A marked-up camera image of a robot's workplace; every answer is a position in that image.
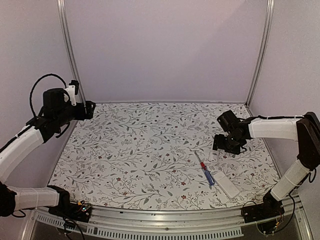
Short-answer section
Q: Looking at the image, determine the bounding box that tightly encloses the front aluminium rail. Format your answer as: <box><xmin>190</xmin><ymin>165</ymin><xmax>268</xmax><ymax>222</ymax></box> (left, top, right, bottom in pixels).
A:
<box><xmin>22</xmin><ymin>199</ymin><xmax>313</xmax><ymax>240</ymax></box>

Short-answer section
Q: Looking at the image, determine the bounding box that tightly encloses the aluminium frame post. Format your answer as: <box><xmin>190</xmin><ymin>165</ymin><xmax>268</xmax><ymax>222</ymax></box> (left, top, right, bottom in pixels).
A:
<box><xmin>56</xmin><ymin>0</ymin><xmax>86</xmax><ymax>103</ymax></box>
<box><xmin>245</xmin><ymin>0</ymin><xmax>275</xmax><ymax>108</ymax></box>

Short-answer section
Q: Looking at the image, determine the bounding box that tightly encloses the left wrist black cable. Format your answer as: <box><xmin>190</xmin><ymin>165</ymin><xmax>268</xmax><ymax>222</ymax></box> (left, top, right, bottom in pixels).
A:
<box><xmin>28</xmin><ymin>73</ymin><xmax>68</xmax><ymax>117</ymax></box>

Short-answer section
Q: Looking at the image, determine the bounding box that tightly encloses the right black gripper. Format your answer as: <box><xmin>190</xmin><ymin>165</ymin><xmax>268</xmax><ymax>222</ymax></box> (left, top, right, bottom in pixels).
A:
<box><xmin>212</xmin><ymin>133</ymin><xmax>243</xmax><ymax>155</ymax></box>

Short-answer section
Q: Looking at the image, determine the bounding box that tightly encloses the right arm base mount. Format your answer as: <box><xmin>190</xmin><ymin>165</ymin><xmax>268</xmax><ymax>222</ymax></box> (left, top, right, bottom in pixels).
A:
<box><xmin>241</xmin><ymin>200</ymin><xmax>285</xmax><ymax>236</ymax></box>

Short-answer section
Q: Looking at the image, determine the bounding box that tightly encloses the left aluminium frame post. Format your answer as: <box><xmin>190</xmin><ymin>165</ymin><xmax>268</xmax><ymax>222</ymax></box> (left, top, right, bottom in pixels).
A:
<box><xmin>56</xmin><ymin>0</ymin><xmax>86</xmax><ymax>103</ymax></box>

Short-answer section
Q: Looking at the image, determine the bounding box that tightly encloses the floral patterned table mat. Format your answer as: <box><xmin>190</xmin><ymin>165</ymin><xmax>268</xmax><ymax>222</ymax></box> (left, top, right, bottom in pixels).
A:
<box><xmin>49</xmin><ymin>103</ymin><xmax>280</xmax><ymax>211</ymax></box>

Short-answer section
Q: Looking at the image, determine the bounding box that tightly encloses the right aluminium frame post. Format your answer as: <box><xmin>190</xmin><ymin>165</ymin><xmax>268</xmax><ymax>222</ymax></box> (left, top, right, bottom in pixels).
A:
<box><xmin>245</xmin><ymin>0</ymin><xmax>275</xmax><ymax>108</ymax></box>

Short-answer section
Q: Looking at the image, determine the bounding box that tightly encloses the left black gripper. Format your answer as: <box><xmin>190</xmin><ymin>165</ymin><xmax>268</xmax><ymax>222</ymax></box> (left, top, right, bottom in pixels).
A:
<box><xmin>55</xmin><ymin>100</ymin><xmax>96</xmax><ymax>127</ymax></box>

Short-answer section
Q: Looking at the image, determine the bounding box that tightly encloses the clear battery cover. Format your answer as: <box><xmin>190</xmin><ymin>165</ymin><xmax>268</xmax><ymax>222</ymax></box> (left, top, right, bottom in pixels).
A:
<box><xmin>208</xmin><ymin>150</ymin><xmax>220</xmax><ymax>163</ymax></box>

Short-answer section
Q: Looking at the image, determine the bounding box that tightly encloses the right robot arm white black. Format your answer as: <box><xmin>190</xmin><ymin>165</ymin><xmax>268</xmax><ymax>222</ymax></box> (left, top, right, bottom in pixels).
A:
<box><xmin>212</xmin><ymin>110</ymin><xmax>320</xmax><ymax>218</ymax></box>

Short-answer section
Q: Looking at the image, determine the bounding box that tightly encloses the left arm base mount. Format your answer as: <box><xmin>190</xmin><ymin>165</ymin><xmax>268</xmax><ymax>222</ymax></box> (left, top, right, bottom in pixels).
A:
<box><xmin>48</xmin><ymin>200</ymin><xmax>93</xmax><ymax>223</ymax></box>

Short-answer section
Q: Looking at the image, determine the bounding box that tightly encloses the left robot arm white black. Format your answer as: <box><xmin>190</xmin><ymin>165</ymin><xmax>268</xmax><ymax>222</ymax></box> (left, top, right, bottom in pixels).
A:
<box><xmin>0</xmin><ymin>85</ymin><xmax>96</xmax><ymax>223</ymax></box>

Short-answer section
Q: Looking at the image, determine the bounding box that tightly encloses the red blue screwdriver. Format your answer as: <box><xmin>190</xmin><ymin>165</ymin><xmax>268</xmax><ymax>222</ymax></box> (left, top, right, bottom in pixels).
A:
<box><xmin>194</xmin><ymin>151</ymin><xmax>215</xmax><ymax>186</ymax></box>

